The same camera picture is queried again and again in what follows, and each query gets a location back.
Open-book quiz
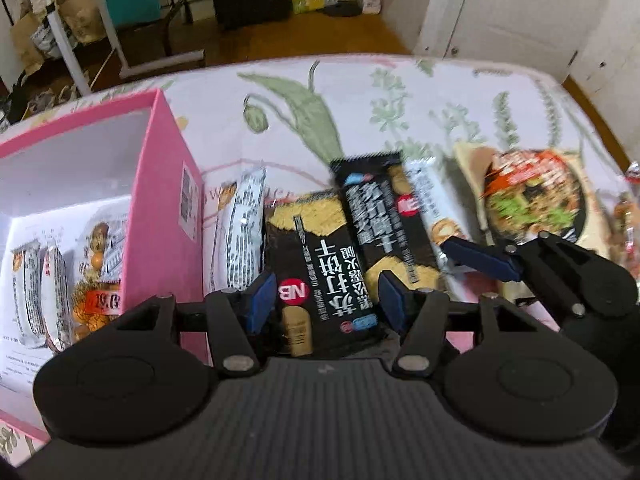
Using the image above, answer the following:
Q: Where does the instant noodle packet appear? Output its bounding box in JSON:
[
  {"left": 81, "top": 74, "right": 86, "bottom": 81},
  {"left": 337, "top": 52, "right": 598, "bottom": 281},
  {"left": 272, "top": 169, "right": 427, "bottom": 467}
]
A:
[{"left": 452, "top": 142, "right": 623, "bottom": 263}]

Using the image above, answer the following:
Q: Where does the floral tablecloth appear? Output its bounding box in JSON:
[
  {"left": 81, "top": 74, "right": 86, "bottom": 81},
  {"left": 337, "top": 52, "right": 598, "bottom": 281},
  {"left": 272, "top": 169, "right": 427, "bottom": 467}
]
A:
[{"left": 0, "top": 52, "right": 640, "bottom": 467}]

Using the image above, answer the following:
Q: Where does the white snack bar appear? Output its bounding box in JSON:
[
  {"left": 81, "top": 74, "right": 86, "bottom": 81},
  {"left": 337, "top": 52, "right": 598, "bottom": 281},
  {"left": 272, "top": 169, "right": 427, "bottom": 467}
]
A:
[
  {"left": 40, "top": 240, "right": 72, "bottom": 352},
  {"left": 406, "top": 157, "right": 477, "bottom": 275},
  {"left": 214, "top": 166, "right": 267, "bottom": 292},
  {"left": 12, "top": 240, "right": 47, "bottom": 348}
]

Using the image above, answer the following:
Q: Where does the white door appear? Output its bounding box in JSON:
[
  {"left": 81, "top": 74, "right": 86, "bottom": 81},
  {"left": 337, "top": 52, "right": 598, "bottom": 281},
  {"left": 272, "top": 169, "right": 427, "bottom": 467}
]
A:
[{"left": 414, "top": 0, "right": 627, "bottom": 69}]

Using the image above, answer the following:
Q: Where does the pink cardboard box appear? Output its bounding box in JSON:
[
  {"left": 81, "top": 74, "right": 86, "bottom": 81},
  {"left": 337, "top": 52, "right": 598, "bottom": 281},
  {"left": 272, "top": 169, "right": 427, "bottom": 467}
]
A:
[{"left": 0, "top": 87, "right": 206, "bottom": 442}]

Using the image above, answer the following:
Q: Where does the peanut snack packet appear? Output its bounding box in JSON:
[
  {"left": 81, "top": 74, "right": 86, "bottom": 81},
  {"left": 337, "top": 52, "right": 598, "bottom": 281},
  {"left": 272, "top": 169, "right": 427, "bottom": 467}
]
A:
[{"left": 70, "top": 207, "right": 132, "bottom": 342}]

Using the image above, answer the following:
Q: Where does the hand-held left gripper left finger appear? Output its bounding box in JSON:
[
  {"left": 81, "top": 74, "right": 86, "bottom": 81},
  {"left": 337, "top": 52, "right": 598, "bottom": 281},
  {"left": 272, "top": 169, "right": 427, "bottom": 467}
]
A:
[{"left": 107, "top": 272, "right": 278, "bottom": 378}]

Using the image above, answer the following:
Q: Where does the black cracker packet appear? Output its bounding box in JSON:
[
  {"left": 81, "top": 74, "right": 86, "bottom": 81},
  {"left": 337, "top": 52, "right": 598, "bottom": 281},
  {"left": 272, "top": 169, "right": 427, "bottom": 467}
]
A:
[
  {"left": 264, "top": 190, "right": 379, "bottom": 357},
  {"left": 330, "top": 150, "right": 442, "bottom": 283}
]

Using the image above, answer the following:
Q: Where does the white metal rack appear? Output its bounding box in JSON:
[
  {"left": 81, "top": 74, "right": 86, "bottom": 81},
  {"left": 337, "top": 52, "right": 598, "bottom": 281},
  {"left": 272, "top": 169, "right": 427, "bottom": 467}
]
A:
[{"left": 22, "top": 0, "right": 137, "bottom": 97}]

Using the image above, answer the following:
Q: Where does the brown paper bag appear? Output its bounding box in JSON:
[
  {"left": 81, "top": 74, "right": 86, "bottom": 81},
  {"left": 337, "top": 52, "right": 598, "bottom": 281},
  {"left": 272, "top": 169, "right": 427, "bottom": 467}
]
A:
[{"left": 10, "top": 0, "right": 107, "bottom": 77}]

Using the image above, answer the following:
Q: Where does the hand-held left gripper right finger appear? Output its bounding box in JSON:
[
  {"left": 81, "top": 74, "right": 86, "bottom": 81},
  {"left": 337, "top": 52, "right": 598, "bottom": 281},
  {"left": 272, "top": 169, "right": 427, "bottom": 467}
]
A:
[{"left": 377, "top": 270, "right": 532, "bottom": 378}]

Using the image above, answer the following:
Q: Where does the orange red snack packet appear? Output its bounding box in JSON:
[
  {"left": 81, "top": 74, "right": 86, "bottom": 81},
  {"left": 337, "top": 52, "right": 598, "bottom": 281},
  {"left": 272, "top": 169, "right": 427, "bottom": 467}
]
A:
[{"left": 611, "top": 160, "right": 640, "bottom": 278}]

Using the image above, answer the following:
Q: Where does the black metal frame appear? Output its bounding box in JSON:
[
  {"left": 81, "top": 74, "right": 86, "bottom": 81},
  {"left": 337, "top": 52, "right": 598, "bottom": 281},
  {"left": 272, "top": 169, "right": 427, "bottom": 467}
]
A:
[{"left": 117, "top": 0, "right": 207, "bottom": 69}]

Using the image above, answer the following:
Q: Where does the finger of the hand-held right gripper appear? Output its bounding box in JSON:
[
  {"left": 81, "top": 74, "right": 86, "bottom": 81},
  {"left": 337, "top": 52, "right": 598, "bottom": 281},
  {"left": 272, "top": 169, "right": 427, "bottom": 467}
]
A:
[{"left": 442, "top": 232, "right": 593, "bottom": 318}]

